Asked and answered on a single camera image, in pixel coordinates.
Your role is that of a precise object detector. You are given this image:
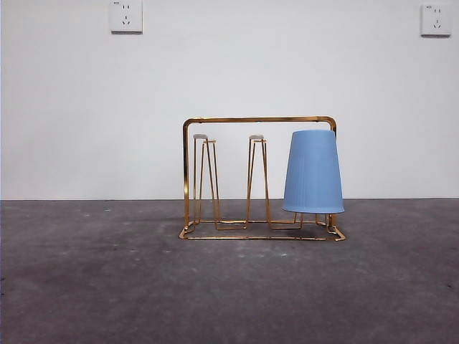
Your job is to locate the gold wire cup rack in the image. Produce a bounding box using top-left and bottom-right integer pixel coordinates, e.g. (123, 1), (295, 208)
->
(178, 115), (347, 242)

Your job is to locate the white wall socket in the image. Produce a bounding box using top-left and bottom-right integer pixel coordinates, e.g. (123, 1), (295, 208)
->
(420, 3), (452, 38)
(109, 0), (143, 35)

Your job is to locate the blue ribbed cup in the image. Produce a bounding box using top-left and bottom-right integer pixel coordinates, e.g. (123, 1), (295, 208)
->
(281, 130), (345, 215)

